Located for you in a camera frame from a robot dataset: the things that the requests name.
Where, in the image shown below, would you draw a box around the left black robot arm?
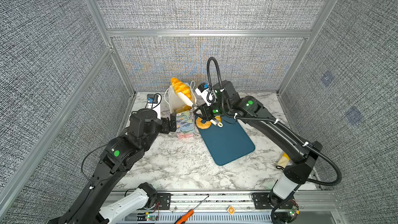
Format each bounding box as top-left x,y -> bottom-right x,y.
49,108 -> 177,224

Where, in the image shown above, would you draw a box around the orange handled screwdriver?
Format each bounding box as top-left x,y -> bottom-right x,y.
174,196 -> 209,224

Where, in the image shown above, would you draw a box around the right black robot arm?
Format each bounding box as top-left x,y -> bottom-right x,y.
194,57 -> 342,206

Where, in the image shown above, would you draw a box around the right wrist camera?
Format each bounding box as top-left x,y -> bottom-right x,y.
195,83 -> 215,106

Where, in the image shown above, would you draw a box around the aluminium front rail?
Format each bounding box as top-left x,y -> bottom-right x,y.
103,190 -> 349,224

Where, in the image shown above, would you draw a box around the yellow work glove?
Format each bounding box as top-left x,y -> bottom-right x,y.
276,153 -> 290,171

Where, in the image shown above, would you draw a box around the small orange tag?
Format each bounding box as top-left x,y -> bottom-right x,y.
227,206 -> 235,215

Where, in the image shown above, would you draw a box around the fake long twisted bread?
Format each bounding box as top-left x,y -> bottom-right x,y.
176,105 -> 192,114

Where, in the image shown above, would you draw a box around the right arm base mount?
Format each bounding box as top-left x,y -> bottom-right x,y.
251,191 -> 300,224

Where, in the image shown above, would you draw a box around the fake croissant top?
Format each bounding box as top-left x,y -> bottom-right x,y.
171,77 -> 192,99

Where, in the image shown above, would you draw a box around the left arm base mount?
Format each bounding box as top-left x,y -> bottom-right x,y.
141,193 -> 172,212

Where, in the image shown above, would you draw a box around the white floral paper bag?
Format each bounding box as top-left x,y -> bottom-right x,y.
165,83 -> 196,140

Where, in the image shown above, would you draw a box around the cream serving tongs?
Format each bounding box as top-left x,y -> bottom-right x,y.
177,92 -> 223,128

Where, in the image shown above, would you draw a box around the teal rectangular tray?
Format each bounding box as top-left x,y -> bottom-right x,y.
199,117 -> 256,166

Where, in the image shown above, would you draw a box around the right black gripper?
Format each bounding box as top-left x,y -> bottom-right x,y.
193,97 -> 233,121

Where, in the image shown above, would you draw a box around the fake ring donut bread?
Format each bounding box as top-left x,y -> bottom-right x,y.
195,117 -> 212,130

